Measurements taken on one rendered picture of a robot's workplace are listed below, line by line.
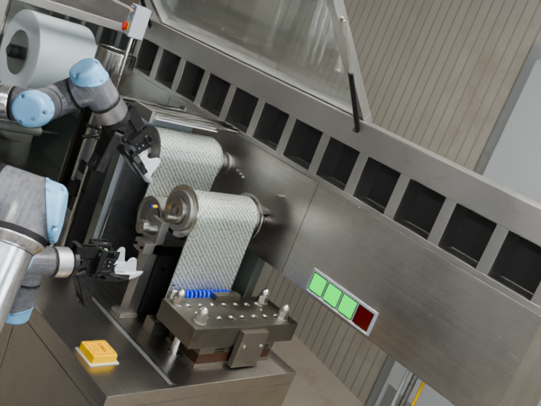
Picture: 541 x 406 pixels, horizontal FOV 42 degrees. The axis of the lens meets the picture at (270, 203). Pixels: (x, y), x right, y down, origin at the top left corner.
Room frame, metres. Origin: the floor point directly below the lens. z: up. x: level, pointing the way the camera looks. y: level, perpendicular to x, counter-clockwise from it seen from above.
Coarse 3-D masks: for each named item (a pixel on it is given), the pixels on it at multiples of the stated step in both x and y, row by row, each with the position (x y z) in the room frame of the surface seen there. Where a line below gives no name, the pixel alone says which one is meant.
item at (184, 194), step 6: (174, 192) 1.91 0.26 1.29; (180, 192) 1.89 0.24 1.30; (186, 192) 1.89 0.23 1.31; (168, 198) 1.92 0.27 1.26; (186, 198) 1.87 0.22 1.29; (192, 204) 1.86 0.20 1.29; (192, 210) 1.85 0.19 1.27; (186, 216) 1.86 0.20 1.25; (192, 216) 1.85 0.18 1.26; (186, 222) 1.85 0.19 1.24; (174, 228) 1.88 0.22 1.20; (180, 228) 1.86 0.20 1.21; (186, 228) 1.86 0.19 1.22
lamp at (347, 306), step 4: (344, 296) 1.86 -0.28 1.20; (348, 296) 1.85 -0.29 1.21; (344, 300) 1.85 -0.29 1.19; (348, 300) 1.85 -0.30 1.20; (352, 300) 1.84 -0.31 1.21; (340, 304) 1.86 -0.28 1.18; (344, 304) 1.85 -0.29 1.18; (348, 304) 1.84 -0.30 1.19; (352, 304) 1.83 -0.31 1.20; (356, 304) 1.83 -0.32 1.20; (340, 308) 1.86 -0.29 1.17; (344, 308) 1.85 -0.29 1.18; (348, 308) 1.84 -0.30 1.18; (352, 308) 1.83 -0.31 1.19; (344, 312) 1.84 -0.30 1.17; (348, 312) 1.84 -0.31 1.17; (352, 312) 1.83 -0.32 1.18; (348, 316) 1.83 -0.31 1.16
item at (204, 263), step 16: (192, 240) 1.87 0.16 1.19; (208, 240) 1.91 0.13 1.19; (224, 240) 1.95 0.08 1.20; (192, 256) 1.88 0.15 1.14; (208, 256) 1.92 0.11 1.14; (224, 256) 1.97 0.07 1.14; (240, 256) 2.02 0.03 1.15; (176, 272) 1.86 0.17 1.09; (192, 272) 1.90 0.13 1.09; (208, 272) 1.94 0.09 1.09; (224, 272) 1.99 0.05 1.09; (176, 288) 1.87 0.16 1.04; (192, 288) 1.91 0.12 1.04; (208, 288) 1.96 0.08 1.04; (224, 288) 2.01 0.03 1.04
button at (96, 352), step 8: (88, 344) 1.60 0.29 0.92; (96, 344) 1.62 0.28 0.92; (104, 344) 1.63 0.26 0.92; (88, 352) 1.58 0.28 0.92; (96, 352) 1.58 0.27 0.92; (104, 352) 1.60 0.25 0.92; (112, 352) 1.61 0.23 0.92; (96, 360) 1.57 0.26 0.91; (104, 360) 1.58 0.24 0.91; (112, 360) 1.60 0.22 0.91
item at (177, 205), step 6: (174, 198) 1.89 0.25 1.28; (180, 198) 1.88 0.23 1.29; (168, 204) 1.90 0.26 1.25; (174, 204) 1.88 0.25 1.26; (180, 204) 1.87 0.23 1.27; (186, 204) 1.87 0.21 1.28; (168, 210) 1.89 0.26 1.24; (174, 210) 1.88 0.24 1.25; (180, 210) 1.86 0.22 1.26; (186, 210) 1.86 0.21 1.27; (180, 216) 1.85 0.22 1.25; (174, 222) 1.87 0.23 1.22; (180, 222) 1.87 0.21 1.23
